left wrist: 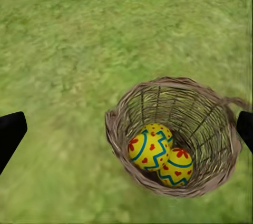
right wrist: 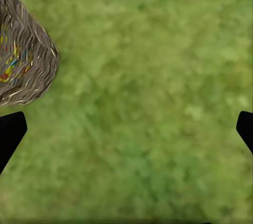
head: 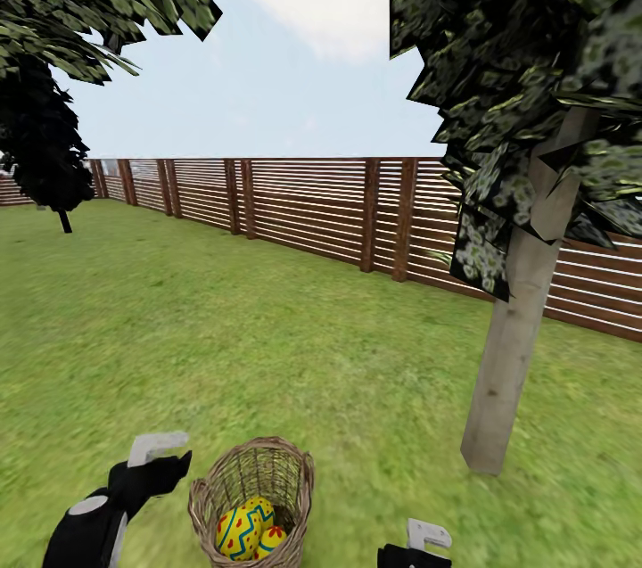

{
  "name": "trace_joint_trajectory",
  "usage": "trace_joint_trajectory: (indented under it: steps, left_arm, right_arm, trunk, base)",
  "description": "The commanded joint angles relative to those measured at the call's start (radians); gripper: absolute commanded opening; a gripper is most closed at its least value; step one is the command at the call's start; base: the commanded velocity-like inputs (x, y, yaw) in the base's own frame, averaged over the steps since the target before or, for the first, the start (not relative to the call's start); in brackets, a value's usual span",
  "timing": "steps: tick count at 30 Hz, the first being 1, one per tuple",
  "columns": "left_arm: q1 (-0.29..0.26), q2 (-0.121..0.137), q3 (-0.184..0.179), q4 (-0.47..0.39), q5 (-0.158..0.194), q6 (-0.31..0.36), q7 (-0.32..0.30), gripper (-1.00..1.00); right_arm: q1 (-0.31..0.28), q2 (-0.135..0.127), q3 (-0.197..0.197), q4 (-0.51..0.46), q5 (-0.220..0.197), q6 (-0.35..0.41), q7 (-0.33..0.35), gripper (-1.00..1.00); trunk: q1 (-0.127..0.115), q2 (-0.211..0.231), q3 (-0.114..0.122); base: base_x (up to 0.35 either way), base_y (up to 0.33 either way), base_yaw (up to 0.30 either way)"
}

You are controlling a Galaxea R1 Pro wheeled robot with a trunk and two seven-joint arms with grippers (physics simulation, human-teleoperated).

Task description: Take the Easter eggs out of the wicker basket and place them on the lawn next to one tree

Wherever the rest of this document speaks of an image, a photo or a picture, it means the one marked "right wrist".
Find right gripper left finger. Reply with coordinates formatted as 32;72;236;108
0;111;27;174

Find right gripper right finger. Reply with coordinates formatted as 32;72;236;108
236;111;253;153

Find wicker basket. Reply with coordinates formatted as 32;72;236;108
0;0;60;106

